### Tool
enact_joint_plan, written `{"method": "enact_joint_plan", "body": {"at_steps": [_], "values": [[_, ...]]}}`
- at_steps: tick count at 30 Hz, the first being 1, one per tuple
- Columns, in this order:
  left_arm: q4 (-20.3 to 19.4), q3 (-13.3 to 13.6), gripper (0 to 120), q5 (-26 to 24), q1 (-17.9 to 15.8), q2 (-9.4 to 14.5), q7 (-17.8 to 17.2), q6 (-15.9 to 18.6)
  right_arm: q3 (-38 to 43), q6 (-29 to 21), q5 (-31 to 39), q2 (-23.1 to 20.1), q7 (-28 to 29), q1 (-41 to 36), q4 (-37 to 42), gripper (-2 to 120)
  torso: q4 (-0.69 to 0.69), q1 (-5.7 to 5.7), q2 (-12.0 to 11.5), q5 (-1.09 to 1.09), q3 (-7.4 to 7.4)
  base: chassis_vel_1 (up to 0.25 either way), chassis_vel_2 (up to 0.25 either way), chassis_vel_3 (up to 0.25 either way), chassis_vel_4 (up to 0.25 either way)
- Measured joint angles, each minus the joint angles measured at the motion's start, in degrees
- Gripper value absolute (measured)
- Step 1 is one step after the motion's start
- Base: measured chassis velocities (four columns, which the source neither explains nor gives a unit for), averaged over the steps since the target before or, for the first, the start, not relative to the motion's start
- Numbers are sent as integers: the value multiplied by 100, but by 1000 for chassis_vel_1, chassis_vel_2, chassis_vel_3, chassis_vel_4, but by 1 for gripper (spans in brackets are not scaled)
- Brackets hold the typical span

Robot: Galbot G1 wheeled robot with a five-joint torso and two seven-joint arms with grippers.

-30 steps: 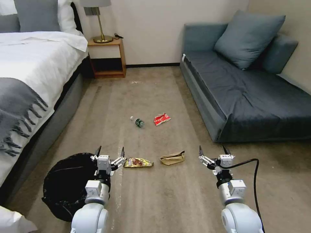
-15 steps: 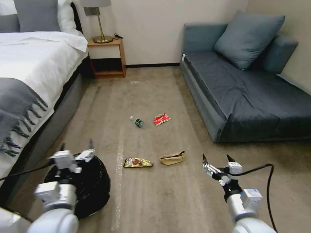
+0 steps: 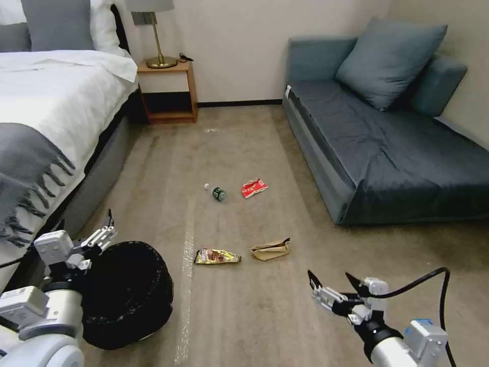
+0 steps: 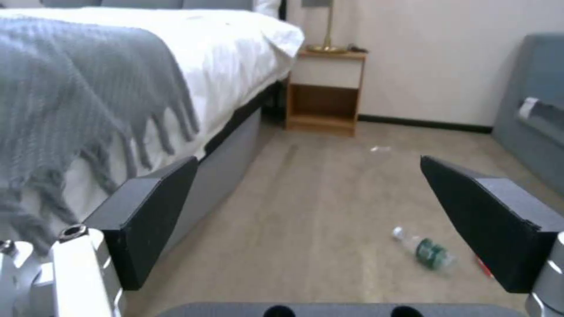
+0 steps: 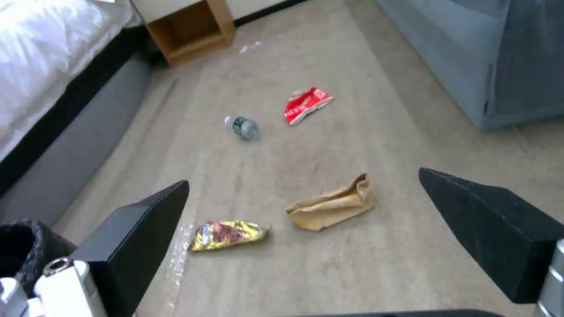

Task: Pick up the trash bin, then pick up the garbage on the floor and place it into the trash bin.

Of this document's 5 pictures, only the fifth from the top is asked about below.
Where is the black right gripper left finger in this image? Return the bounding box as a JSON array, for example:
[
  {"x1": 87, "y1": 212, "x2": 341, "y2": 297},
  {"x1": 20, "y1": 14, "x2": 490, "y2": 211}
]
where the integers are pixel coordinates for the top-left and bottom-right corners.
[{"x1": 0, "y1": 180, "x2": 190, "y2": 317}]

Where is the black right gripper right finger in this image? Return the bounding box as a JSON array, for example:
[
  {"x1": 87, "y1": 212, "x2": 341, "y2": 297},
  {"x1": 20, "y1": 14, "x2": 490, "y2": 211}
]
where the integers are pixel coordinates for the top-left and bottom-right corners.
[{"x1": 418, "y1": 167, "x2": 564, "y2": 317}]

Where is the black trash bin with liner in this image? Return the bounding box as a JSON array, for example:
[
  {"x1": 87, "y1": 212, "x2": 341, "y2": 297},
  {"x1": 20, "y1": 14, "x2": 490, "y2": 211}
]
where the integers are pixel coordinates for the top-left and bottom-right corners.
[{"x1": 0, "y1": 220, "x2": 78, "y2": 298}]

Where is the clear plastic sheet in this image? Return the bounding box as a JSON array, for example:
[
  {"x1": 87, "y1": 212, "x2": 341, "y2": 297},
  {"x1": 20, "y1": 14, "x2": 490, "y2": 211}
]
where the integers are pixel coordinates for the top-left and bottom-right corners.
[{"x1": 149, "y1": 216, "x2": 197, "y2": 317}]

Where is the gold foil snack wrapper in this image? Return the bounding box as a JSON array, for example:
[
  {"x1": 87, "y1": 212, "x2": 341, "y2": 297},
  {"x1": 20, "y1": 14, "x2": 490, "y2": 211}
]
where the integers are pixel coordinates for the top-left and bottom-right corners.
[{"x1": 188, "y1": 220, "x2": 272, "y2": 253}]

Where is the crumpled brown paper bag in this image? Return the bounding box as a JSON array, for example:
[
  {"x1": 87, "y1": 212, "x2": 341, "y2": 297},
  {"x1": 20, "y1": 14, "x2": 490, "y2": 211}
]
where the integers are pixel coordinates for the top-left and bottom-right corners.
[{"x1": 284, "y1": 173, "x2": 377, "y2": 232}]

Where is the clear plastic water bottle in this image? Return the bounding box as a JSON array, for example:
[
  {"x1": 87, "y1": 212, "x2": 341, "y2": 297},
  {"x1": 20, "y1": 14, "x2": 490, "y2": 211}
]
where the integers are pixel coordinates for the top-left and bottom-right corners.
[{"x1": 224, "y1": 115, "x2": 262, "y2": 140}]

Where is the bed with white duvet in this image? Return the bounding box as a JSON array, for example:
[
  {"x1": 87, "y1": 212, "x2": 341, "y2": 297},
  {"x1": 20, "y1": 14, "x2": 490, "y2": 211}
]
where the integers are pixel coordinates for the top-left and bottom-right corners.
[{"x1": 0, "y1": 0, "x2": 155, "y2": 229}]

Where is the grey blue fabric sofa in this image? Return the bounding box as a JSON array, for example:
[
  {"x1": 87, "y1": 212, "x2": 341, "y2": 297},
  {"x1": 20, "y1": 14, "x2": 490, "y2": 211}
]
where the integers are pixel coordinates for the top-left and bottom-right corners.
[{"x1": 375, "y1": 0, "x2": 564, "y2": 130}]

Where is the wooden open bedside cabinet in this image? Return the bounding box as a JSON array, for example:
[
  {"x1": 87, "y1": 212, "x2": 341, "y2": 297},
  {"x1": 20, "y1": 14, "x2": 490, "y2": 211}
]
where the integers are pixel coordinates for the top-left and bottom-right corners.
[{"x1": 130, "y1": 0, "x2": 237, "y2": 68}]

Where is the crumpled red snack wrapper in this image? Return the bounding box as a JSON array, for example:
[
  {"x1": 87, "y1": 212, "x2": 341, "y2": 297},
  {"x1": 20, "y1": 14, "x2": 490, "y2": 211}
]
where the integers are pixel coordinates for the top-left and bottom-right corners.
[{"x1": 282, "y1": 87, "x2": 334, "y2": 127}]

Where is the clear crumpled plastic film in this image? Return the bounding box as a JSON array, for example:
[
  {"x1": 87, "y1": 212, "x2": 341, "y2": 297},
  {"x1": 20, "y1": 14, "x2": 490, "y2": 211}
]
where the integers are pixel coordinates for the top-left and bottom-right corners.
[{"x1": 235, "y1": 41, "x2": 262, "y2": 55}]

